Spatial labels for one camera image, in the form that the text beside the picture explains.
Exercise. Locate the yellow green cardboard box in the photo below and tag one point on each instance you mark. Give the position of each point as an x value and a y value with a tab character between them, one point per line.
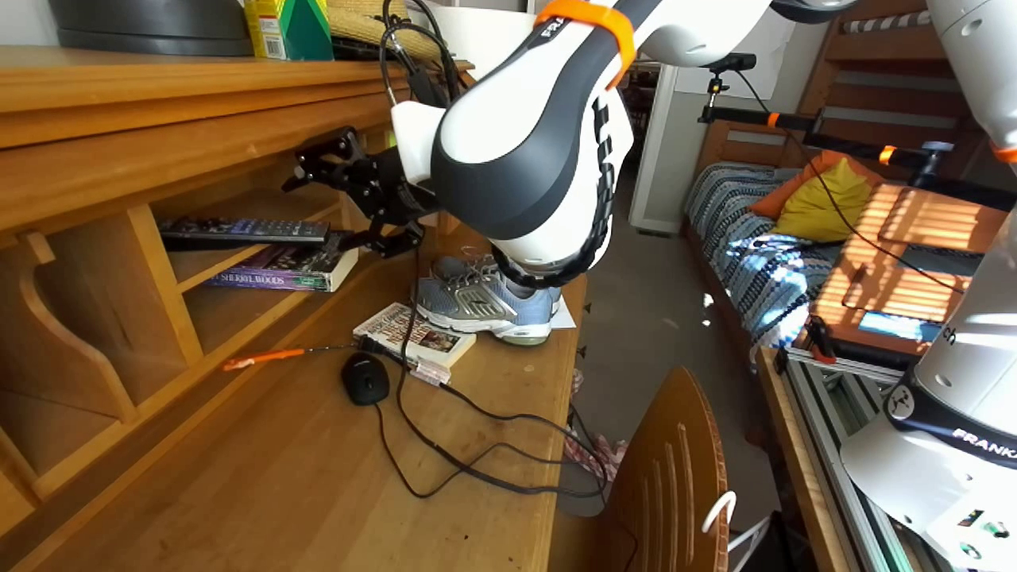
303	28

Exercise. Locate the black camera stand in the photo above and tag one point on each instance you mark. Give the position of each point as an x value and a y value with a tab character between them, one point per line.
838	136

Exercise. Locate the blue grey sneaker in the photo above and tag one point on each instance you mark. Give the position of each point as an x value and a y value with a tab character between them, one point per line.
479	305

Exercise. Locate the wooden bunk bed frame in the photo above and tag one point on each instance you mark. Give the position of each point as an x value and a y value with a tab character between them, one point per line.
879	100

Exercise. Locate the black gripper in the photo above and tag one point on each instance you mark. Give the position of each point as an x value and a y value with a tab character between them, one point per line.
394	189

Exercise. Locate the bed with striped bedding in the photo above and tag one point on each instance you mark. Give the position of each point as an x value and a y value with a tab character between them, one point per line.
752	256

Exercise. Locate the robot mounting table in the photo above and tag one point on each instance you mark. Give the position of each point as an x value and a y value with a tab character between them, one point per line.
816	465

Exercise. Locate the straw hat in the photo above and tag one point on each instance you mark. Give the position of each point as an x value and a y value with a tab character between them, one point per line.
355	25

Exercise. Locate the orange pen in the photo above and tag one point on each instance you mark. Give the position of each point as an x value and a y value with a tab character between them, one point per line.
260	361

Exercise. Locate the black remote control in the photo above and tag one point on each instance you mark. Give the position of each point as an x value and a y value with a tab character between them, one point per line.
241	230

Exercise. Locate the white paper sheet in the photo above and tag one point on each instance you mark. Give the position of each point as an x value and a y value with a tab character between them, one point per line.
564	318

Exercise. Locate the brown slatted board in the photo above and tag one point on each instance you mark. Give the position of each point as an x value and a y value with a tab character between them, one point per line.
890	274

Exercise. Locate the wooden roll-top desk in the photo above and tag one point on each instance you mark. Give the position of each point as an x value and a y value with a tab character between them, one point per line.
265	465

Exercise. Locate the black computer mouse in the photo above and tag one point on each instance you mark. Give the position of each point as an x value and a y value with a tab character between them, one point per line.
368	379

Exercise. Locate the red patterned cloth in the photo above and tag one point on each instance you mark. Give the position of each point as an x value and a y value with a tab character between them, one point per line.
592	455

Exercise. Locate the purple cover book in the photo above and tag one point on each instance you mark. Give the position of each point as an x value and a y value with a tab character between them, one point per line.
281	274

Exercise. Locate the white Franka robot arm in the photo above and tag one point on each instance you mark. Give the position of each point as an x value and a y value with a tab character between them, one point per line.
510	128

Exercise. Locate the yellow orange pillow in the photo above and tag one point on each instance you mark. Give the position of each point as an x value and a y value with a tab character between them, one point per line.
820	200

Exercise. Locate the printed booklet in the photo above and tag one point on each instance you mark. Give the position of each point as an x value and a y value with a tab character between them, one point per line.
424	339

